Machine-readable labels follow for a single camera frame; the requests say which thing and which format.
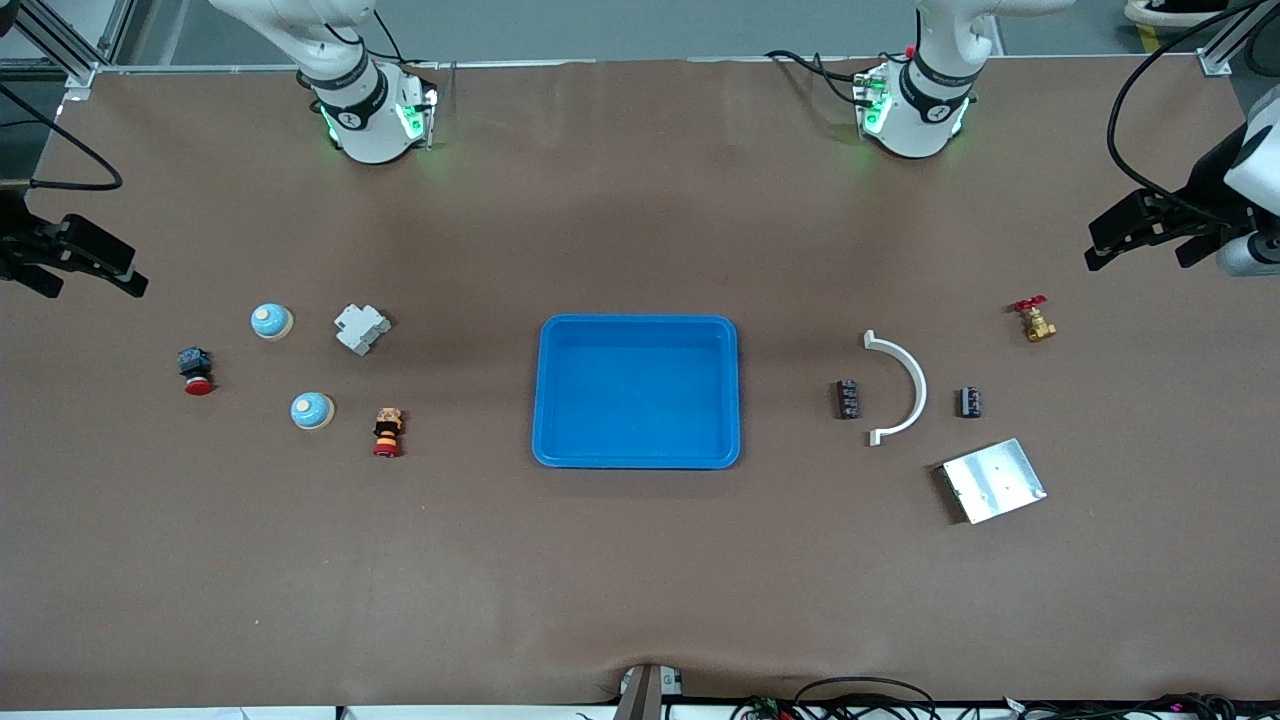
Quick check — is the aluminium frame post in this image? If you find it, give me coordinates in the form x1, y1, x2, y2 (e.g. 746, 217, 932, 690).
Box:
0, 0, 136, 101
1198, 0, 1280, 78

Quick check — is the white curved pipe clamp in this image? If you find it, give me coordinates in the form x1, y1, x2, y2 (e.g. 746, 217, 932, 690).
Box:
863, 329, 929, 447

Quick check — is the white shoe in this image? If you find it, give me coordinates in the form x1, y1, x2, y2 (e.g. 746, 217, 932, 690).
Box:
1124, 0, 1237, 28

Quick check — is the blue plastic tray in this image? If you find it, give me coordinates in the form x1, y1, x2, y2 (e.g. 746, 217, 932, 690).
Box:
531, 314, 742, 471

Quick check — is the grey brown mounting bracket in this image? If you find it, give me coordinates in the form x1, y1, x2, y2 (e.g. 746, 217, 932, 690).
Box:
613, 663, 686, 720

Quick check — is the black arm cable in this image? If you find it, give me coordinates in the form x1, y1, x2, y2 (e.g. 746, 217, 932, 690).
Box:
1104, 0, 1280, 213
0, 82, 125, 193

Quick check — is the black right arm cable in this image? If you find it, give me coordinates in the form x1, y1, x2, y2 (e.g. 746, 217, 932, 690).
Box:
0, 82, 125, 193

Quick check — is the brass valve red handle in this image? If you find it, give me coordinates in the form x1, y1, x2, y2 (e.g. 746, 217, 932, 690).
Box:
1011, 295, 1058, 344

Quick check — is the black cable bundle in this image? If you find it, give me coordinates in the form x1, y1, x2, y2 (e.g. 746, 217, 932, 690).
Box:
1000, 692, 1280, 720

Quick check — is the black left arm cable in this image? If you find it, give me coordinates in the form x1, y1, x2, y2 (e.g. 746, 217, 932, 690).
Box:
1104, 0, 1280, 213

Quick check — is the red push button black block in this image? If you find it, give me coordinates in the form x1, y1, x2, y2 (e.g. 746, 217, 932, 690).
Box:
177, 346, 215, 397

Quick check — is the white grey plastic terminal block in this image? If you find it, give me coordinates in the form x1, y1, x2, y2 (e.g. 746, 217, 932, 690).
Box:
333, 303, 393, 357

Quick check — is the brown table cover mat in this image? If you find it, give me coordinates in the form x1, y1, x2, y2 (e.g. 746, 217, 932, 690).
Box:
0, 55, 1280, 713

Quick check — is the silver metal plate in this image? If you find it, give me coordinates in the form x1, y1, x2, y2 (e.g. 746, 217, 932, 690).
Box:
940, 438, 1048, 525

